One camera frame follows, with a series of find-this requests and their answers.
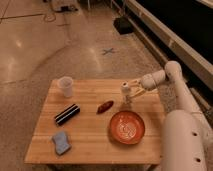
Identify black white striped box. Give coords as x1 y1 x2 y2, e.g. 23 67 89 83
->
54 104 80 126

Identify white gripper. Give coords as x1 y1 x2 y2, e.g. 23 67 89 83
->
129 70 166 98

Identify wooden table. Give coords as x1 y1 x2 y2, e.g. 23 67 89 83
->
25 79 165 164

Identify white equipment with cables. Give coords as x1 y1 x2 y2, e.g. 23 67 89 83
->
43 0 77 12

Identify translucent plastic cup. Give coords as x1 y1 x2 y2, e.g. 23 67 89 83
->
57 76 73 97

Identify white plastic bottle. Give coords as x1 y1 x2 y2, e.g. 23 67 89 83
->
121 82 131 104

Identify long white black bench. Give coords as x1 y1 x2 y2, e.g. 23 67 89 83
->
111 0 213 91

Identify black box on floor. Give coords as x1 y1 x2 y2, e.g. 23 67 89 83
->
113 17 133 35

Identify orange patterned bowl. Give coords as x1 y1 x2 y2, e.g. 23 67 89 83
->
109 111 145 145

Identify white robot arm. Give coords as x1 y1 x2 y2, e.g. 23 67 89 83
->
128 61 213 171

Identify blue sponge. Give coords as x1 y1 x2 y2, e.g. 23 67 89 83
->
52 131 71 155

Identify red brown sweet potato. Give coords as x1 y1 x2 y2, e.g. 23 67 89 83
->
97 100 114 114

